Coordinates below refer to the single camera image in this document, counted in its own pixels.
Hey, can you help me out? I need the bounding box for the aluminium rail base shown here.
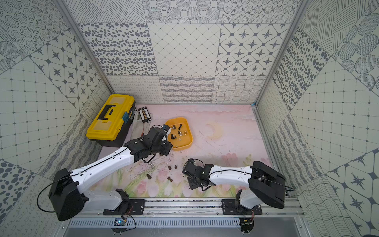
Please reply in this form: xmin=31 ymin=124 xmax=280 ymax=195
xmin=54 ymin=197 xmax=311 ymax=237

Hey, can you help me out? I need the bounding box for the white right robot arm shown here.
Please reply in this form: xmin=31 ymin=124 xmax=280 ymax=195
xmin=182 ymin=159 xmax=286 ymax=209

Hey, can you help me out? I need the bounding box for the black chess picture card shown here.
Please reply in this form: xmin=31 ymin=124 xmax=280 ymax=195
xmin=138 ymin=107 xmax=152 ymax=123

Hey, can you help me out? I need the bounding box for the clear plastic bag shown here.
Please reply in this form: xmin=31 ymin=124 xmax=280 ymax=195
xmin=130 ymin=115 xmax=151 ymax=140

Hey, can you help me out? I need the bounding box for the yellow black toolbox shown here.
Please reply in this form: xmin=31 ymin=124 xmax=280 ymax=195
xmin=86 ymin=94 xmax=135 ymax=147

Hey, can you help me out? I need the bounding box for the yellow plastic storage tray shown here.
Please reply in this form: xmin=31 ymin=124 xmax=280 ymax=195
xmin=165 ymin=117 xmax=193 ymax=151

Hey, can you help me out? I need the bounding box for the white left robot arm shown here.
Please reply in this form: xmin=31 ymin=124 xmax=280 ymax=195
xmin=48 ymin=124 xmax=173 ymax=221

